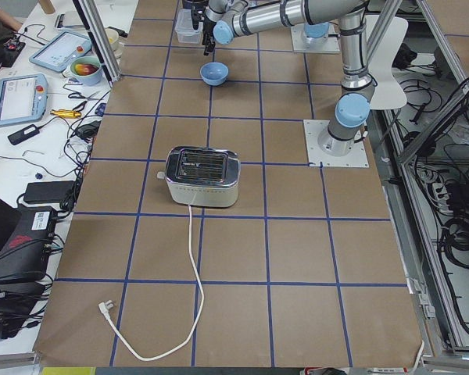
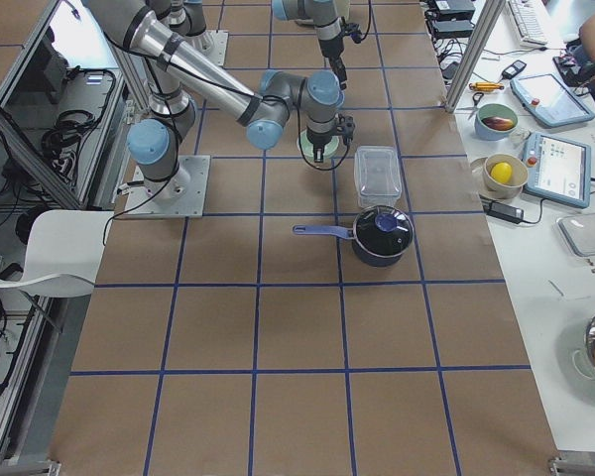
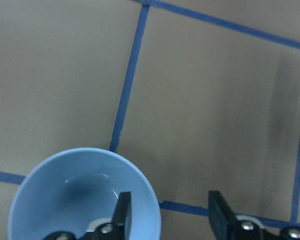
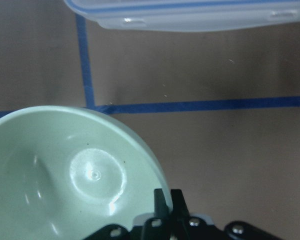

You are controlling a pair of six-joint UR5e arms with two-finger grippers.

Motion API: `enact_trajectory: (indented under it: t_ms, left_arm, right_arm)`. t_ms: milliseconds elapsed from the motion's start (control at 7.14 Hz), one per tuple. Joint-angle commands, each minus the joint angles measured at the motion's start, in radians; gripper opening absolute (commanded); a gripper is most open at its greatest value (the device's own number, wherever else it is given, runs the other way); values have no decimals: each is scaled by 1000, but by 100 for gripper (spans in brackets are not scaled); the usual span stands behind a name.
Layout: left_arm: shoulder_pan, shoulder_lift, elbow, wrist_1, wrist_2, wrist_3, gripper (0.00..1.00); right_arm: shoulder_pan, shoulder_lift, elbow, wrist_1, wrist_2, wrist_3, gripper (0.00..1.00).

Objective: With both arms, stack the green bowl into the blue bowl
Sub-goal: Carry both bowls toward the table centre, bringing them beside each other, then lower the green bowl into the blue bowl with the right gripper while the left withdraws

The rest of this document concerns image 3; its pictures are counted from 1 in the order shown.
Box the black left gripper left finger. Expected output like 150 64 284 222
43 191 133 240

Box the blue bowl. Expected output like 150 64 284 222
7 147 161 240

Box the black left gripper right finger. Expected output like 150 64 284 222
208 190 300 240

